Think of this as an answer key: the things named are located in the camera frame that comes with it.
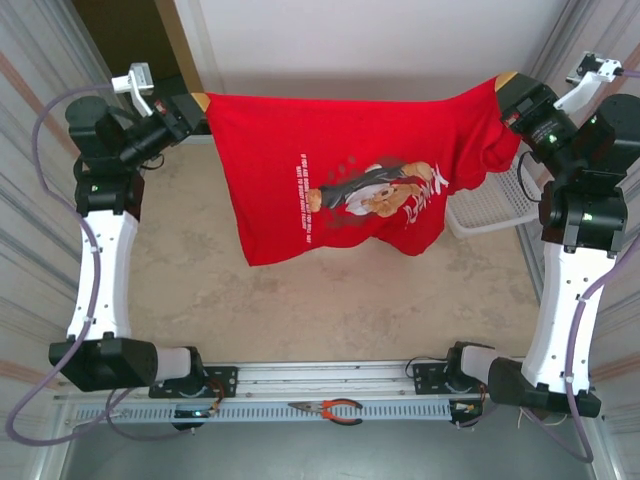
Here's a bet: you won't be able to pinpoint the red printed t-shirt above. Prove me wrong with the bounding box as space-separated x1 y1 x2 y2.
203 74 524 269

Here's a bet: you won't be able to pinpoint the brown wooden door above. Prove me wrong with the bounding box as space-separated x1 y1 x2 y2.
72 0 199 95

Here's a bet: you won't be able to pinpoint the white perforated plastic basket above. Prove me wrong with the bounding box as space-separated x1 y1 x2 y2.
444 159 544 239

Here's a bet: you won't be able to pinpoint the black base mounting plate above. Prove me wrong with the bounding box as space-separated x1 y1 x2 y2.
148 366 239 400
412 362 494 396

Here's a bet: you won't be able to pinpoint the small black controller board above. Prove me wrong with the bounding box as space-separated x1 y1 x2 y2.
448 399 485 429
172 405 217 432

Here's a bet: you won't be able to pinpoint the white and tan door frame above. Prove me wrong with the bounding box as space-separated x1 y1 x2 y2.
153 0 226 96

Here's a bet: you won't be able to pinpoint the aluminium enclosure post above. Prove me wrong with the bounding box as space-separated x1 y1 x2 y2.
529 0 599 81
52 0 132 101

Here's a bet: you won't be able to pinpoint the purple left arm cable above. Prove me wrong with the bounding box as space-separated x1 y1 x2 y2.
5 82 196 446

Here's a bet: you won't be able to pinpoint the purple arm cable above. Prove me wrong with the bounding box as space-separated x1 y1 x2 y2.
5 82 196 446
547 67 640 464

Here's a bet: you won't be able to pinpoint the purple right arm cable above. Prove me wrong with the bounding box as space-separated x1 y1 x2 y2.
547 67 640 464

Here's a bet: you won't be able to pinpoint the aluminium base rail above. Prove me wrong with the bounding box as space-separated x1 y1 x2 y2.
52 357 494 401

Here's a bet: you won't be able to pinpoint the white slotted cable duct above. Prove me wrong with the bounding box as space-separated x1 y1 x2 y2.
73 402 454 425

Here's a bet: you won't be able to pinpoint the orange-handled pliers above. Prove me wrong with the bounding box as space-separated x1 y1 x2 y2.
288 398 364 427

